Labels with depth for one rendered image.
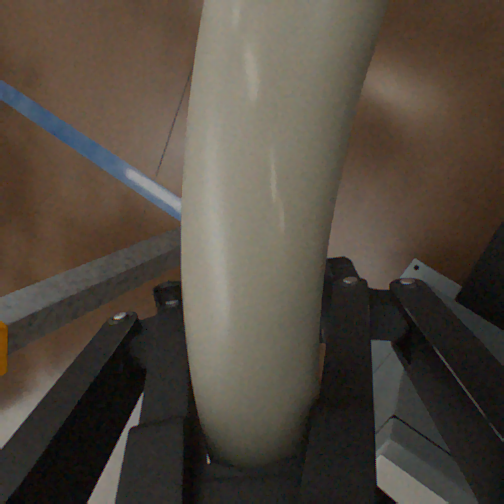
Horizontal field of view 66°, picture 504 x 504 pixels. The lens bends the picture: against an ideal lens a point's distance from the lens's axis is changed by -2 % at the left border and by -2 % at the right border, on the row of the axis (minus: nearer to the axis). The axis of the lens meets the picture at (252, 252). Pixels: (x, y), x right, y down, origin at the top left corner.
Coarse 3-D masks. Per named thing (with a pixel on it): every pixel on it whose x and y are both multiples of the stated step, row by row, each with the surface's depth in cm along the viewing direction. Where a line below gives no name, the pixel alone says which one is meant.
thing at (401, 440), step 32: (448, 288) 129; (480, 320) 124; (384, 352) 111; (384, 384) 89; (384, 416) 74; (416, 416) 72; (384, 448) 66; (416, 448) 65; (448, 448) 69; (448, 480) 63
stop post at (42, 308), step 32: (128, 256) 104; (160, 256) 110; (32, 288) 81; (64, 288) 85; (96, 288) 90; (128, 288) 103; (0, 320) 69; (32, 320) 76; (64, 320) 85; (0, 352) 69
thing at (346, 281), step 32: (352, 288) 14; (352, 320) 12; (352, 352) 10; (352, 384) 9; (320, 416) 8; (352, 416) 8; (320, 448) 7; (352, 448) 7; (320, 480) 6; (352, 480) 6
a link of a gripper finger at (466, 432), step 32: (416, 288) 13; (416, 320) 11; (448, 320) 11; (416, 352) 11; (448, 352) 10; (480, 352) 9; (416, 384) 12; (448, 384) 9; (480, 384) 8; (448, 416) 9; (480, 416) 8; (480, 448) 8; (480, 480) 8
